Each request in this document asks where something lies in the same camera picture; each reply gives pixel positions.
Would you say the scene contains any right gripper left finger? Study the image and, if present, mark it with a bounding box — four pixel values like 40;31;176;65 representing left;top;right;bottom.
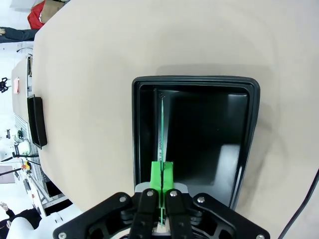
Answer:
53;161;164;239

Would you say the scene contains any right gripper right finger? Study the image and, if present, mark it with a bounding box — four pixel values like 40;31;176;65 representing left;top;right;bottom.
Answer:
163;161;271;239

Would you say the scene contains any thin printed circuit board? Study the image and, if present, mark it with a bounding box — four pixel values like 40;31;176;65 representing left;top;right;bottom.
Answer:
159;96;167;229

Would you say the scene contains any black plastic ESD tray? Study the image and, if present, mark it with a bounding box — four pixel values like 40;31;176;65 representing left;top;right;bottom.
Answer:
131;76;261;210
26;94;48;150

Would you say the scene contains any white round device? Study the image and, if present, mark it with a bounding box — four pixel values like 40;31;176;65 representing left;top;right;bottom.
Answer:
16;139;30;155

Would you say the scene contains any person in black top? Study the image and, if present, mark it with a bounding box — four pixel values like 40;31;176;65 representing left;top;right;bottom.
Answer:
0;201;42;230
0;26;39;43

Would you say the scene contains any brown cardboard box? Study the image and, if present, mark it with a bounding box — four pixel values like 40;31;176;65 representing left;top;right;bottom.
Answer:
39;0;69;24

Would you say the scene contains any red cloth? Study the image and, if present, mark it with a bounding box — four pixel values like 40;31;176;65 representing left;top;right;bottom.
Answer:
27;0;54;30

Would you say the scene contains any black braided cable conduit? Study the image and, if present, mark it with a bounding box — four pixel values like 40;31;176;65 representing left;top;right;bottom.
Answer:
278;169;319;239

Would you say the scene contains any aluminium profile frame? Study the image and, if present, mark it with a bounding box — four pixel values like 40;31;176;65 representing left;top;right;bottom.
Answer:
13;113;73;217

